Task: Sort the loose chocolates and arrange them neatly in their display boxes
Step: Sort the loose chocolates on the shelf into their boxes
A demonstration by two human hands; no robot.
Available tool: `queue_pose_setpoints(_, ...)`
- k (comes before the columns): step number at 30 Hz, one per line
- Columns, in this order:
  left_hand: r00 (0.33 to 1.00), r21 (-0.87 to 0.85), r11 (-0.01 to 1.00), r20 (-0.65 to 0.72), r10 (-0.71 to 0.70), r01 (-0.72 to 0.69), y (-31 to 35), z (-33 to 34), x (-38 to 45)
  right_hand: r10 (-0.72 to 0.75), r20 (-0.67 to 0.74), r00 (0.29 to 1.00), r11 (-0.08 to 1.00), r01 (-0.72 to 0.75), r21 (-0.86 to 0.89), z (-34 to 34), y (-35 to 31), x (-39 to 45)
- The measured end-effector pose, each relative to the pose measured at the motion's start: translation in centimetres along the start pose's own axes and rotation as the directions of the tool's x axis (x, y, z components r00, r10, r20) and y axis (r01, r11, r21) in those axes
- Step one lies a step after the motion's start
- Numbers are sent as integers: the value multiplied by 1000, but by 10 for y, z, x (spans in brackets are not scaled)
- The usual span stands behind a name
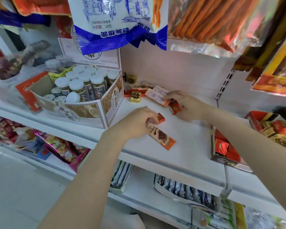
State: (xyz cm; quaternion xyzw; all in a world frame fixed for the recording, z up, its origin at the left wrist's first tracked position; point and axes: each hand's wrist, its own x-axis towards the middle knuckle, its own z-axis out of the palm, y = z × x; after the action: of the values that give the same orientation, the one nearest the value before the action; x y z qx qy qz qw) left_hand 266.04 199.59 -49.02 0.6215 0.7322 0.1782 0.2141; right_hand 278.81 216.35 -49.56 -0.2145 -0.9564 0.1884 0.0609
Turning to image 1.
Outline person's right hand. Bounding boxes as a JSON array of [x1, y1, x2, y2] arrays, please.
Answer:
[[165, 90, 214, 122]]

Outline person's left hand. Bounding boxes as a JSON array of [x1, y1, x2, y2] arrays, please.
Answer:
[[104, 106, 160, 144]]

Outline white box of red chocolates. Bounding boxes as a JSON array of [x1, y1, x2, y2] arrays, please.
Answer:
[[209, 126, 253, 173]]

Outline red Filer candy box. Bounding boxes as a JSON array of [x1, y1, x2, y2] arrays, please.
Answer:
[[245, 111, 286, 150]]

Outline heap of gold candies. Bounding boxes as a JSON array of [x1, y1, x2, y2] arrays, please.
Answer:
[[261, 120, 286, 149]]

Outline person's right forearm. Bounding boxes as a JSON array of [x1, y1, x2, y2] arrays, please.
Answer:
[[205, 107, 286, 221]]

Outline person's left forearm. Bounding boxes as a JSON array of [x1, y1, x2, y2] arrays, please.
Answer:
[[37, 131, 129, 229]]

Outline printed jar display box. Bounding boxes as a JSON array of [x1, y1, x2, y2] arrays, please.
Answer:
[[15, 37, 124, 129]]

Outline white metal shelf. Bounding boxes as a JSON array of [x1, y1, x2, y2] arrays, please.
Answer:
[[0, 38, 286, 229]]

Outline dark brown snack bag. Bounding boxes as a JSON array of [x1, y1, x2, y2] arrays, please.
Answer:
[[232, 0, 286, 82]]

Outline pile of pink snack packets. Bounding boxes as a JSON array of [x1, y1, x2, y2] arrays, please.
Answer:
[[0, 113, 91, 173]]

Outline yellow red bag brown sticks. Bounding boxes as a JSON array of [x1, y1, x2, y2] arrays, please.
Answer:
[[250, 26, 286, 98]]

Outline clear bag of orange sticks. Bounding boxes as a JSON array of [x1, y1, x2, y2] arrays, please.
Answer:
[[167, 0, 281, 59]]

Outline stack of green white packets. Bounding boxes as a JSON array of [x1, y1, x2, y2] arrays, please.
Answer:
[[192, 200, 238, 229]]

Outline white blue snack bag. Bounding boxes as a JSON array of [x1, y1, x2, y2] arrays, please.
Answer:
[[67, 0, 169, 55]]

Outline orange blue snack bag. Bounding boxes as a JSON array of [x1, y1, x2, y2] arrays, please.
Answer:
[[0, 0, 72, 29]]

